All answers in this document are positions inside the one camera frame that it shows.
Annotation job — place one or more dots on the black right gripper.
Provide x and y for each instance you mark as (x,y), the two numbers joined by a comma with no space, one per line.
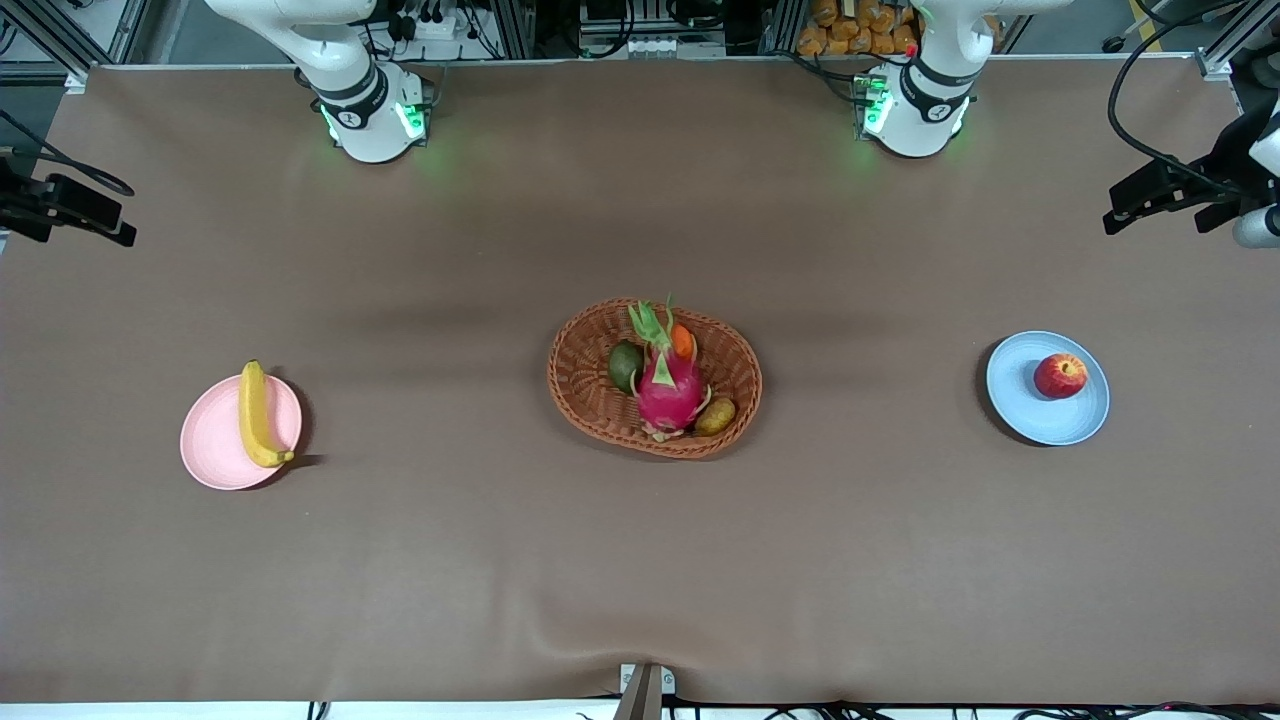
(20,203)

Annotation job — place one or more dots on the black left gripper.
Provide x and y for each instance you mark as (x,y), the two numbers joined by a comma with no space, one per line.
(1221,170)

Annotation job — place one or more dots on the red yellow apple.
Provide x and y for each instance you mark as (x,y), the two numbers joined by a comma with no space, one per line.
(1060,376)

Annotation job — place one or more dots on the yellow banana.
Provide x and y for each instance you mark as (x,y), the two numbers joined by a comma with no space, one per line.
(255,420)

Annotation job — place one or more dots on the light blue round plate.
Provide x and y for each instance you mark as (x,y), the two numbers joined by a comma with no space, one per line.
(1040,415)

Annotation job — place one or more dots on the pink round plate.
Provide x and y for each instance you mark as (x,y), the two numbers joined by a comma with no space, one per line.
(215,440)

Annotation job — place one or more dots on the orange snack packages pile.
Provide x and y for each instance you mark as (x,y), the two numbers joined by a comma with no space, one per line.
(850,30)

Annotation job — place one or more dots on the white power strip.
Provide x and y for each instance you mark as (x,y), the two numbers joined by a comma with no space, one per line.
(435,25)

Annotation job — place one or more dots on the brown fuzzy kiwi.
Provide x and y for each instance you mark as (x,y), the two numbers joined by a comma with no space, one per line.
(715,416)

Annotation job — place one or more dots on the orange fruit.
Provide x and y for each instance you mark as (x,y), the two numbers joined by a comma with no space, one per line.
(683,342)

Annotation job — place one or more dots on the magenta dragon fruit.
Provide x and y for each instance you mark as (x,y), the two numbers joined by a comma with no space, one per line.
(670,395)

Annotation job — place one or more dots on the brown wicker basket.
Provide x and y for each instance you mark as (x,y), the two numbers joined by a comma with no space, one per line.
(585,395)

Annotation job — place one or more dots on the green avocado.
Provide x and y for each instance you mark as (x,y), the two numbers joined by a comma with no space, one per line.
(625,368)

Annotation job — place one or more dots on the aluminium frame profile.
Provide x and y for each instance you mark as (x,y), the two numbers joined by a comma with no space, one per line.
(1235,45)
(50,40)

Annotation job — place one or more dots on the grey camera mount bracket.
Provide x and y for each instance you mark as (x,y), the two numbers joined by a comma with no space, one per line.
(645,690)

